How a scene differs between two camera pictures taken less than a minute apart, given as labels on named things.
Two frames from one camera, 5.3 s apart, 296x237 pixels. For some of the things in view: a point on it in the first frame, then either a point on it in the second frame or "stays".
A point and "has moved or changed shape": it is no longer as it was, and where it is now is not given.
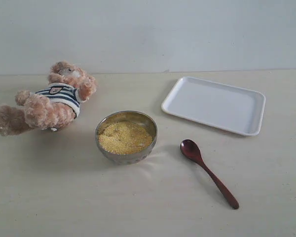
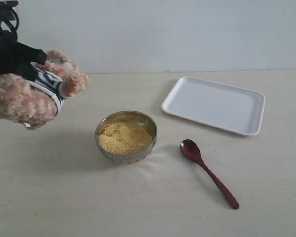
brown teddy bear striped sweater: [54, 107] has moved or changed shape
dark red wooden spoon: [193, 151] stays
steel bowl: [126, 137] stays
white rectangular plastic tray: [217, 105] stays
